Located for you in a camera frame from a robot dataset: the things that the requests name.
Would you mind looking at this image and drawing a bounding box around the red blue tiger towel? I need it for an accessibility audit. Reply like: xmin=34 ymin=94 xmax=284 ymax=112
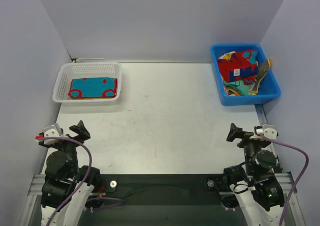
xmin=217 ymin=50 xmax=259 ymax=83

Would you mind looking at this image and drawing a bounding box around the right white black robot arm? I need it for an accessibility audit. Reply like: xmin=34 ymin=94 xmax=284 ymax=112
xmin=223 ymin=123 xmax=285 ymax=225

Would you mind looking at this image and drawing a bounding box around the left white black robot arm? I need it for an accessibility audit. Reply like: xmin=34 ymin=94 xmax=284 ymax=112
xmin=35 ymin=121 xmax=104 ymax=225

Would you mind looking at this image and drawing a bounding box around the folded blue red towel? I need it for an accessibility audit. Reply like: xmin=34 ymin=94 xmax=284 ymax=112
xmin=68 ymin=77 xmax=118 ymax=100

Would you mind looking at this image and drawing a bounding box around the green teal crumpled towel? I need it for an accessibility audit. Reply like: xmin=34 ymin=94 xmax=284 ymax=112
xmin=223 ymin=79 xmax=255 ymax=96

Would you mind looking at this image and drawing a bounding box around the white perforated plastic basket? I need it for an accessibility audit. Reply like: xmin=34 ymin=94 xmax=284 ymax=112
xmin=52 ymin=62 xmax=123 ymax=106

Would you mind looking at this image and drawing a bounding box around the grey orange-edged towel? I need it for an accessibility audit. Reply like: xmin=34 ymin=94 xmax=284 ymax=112
xmin=250 ymin=58 xmax=272 ymax=94

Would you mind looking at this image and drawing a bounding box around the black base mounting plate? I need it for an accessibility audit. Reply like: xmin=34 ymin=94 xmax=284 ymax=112
xmin=92 ymin=174 xmax=239 ymax=208

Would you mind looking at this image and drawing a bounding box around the white patterned towel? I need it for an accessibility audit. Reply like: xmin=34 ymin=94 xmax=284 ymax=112
xmin=218 ymin=51 xmax=235 ymax=60

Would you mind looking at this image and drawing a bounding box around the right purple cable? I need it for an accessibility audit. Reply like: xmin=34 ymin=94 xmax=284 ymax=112
xmin=258 ymin=133 xmax=310 ymax=226

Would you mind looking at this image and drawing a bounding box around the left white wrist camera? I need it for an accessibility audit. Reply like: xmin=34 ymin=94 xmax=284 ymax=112
xmin=35 ymin=123 xmax=64 ymax=145

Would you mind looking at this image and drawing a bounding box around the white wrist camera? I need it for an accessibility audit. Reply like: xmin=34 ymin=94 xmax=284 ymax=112
xmin=35 ymin=123 xmax=64 ymax=145
xmin=251 ymin=124 xmax=278 ymax=140

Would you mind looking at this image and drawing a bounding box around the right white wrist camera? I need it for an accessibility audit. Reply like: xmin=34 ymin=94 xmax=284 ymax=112
xmin=251 ymin=124 xmax=278 ymax=140

